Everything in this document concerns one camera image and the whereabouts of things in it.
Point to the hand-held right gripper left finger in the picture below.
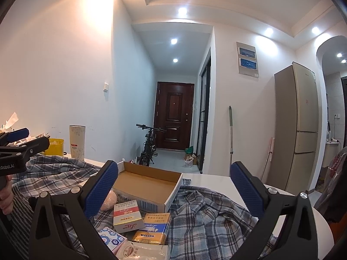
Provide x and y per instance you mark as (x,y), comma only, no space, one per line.
(100,192)

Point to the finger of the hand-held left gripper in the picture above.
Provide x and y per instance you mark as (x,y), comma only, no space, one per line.
(32,146)
(19,135)

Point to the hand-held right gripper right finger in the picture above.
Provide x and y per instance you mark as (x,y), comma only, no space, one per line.
(249,192)

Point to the pink bun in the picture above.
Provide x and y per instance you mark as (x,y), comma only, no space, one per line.
(109,201)

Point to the red white small box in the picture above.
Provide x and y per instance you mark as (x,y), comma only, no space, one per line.
(127,216)

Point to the cardboard box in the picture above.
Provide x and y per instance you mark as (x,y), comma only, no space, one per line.
(146,184)

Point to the yellow box blue label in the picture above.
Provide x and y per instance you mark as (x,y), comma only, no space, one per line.
(157,222)

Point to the white wipes packet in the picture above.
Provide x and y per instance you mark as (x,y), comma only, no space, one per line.
(143,252)

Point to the person's left hand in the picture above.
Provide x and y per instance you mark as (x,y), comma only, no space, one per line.
(5,195)

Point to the clear plastic wrappers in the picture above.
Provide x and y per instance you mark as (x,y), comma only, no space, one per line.
(32,138)

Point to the crumpled white tissue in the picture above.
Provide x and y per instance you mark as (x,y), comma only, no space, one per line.
(10,120)

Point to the yellow plastic container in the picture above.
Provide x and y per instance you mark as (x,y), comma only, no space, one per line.
(55,147)

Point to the blue plaid cloth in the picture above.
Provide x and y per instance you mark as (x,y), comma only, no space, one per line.
(211,208)

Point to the speckled white tumbler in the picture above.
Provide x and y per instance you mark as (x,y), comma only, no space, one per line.
(77,142)

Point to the floral tissue packet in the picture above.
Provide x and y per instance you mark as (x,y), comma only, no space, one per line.
(111,238)

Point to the small brown floor carton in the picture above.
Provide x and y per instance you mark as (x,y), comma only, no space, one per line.
(193,157)

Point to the small white floor bag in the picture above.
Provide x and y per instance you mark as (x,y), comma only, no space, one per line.
(189,163)

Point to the black bicycle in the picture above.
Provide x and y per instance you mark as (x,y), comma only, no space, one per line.
(149,146)

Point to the green bag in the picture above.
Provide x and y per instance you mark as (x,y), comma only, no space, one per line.
(189,149)

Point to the beige refrigerator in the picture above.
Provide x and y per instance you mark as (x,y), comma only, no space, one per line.
(295,127)

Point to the dark patterned garment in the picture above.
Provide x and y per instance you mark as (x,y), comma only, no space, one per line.
(334,184)

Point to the black framed glass door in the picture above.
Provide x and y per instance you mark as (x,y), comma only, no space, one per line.
(203,113)

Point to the dark red entrance door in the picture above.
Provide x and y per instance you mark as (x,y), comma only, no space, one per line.
(173,115)

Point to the white light switch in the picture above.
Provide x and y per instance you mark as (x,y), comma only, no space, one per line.
(106,86)

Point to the grey wall electrical panel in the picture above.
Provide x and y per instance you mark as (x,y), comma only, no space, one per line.
(247,59)

